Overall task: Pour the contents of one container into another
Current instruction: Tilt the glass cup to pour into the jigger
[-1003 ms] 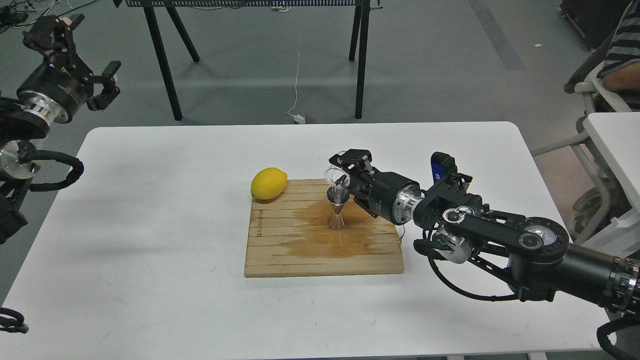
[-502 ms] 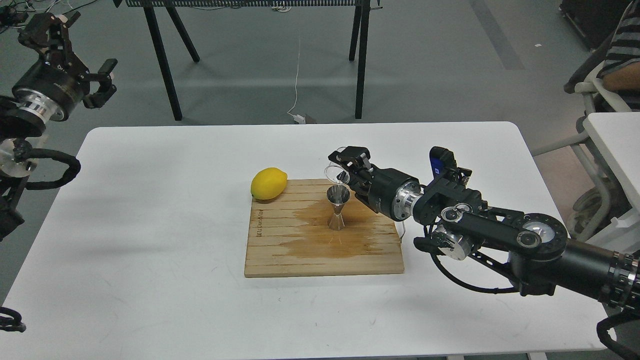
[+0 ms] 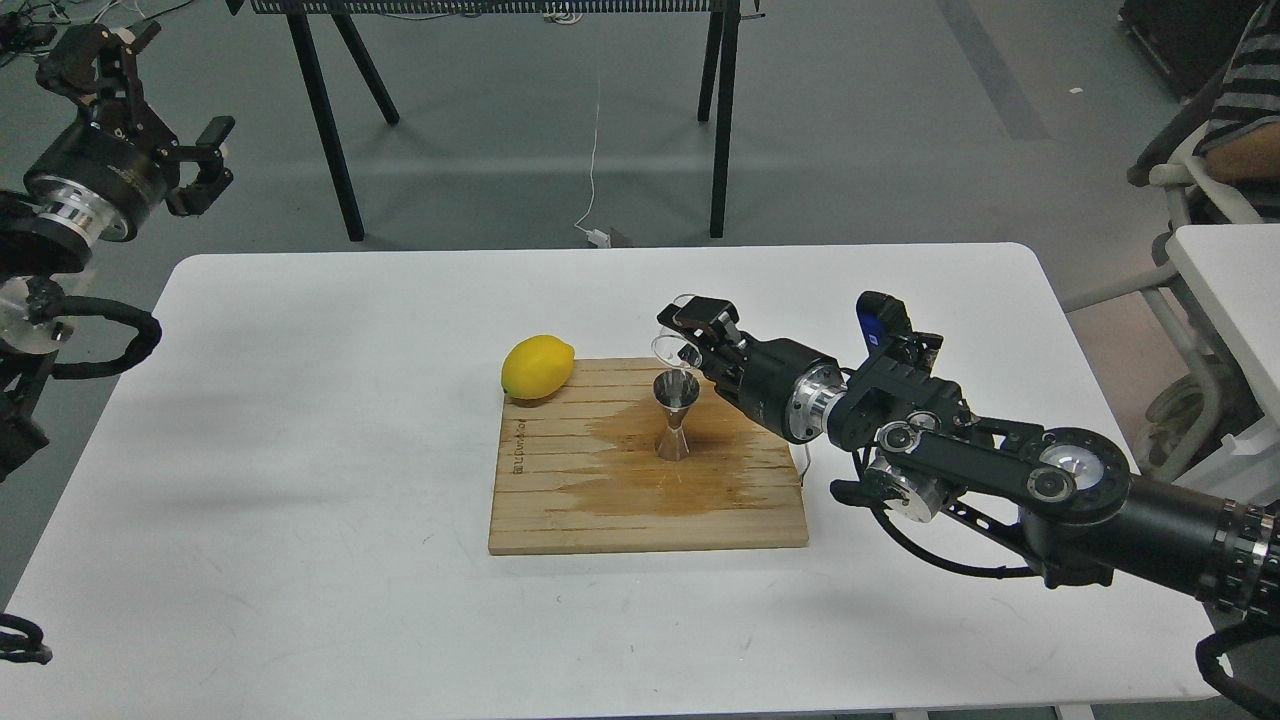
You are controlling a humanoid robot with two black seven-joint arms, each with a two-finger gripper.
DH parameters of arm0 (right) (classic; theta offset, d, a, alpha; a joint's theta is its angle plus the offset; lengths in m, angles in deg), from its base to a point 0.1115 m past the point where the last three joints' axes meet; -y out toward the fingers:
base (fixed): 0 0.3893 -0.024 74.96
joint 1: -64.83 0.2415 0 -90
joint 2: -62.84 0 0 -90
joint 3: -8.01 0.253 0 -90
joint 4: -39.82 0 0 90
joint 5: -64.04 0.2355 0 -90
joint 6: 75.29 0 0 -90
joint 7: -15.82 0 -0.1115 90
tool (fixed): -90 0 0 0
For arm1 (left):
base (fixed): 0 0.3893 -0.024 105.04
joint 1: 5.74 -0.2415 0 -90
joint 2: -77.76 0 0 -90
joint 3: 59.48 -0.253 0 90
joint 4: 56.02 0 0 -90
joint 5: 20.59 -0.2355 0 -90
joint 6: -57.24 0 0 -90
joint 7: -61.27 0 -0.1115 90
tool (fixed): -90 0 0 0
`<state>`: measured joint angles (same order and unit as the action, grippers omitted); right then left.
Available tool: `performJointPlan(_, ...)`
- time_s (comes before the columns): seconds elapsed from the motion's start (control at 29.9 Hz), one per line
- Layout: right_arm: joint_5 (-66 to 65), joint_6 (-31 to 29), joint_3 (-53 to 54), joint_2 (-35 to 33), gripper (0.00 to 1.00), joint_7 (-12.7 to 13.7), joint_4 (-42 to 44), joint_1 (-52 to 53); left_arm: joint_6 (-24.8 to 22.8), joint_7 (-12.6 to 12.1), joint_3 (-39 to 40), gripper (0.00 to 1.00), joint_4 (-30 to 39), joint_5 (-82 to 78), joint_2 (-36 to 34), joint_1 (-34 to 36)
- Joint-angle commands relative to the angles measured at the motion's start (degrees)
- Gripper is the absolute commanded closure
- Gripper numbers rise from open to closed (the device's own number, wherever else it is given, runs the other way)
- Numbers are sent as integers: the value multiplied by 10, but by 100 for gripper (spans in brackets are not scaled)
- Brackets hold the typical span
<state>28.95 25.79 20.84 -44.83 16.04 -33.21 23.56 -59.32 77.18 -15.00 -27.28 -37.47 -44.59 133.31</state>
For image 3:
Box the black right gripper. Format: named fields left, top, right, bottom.
left=668, top=296, right=846, bottom=445

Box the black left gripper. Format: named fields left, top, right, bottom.
left=23, top=22, right=236, bottom=242

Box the steel double jigger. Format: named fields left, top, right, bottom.
left=652, top=369, right=701, bottom=462

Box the small clear glass cup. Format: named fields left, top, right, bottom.
left=650, top=293, right=703, bottom=372

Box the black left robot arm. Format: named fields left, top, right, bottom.
left=1, top=20, right=236, bottom=475

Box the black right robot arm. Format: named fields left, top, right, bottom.
left=657, top=291, right=1277, bottom=719

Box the yellow lemon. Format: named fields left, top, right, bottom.
left=500, top=334, right=575, bottom=401

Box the wooden cutting board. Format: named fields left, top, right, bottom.
left=488, top=357, right=809, bottom=556

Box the white chair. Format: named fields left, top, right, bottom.
left=1126, top=64, right=1265, bottom=265

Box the white side table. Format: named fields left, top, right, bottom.
left=1060, top=224, right=1280, bottom=556

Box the person in striped shirt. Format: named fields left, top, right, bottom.
left=1196, top=1, right=1279, bottom=223

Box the white cable with plug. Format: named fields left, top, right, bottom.
left=573, top=100, right=613, bottom=249

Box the black metal table frame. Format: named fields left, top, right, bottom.
left=205, top=1, right=786, bottom=252

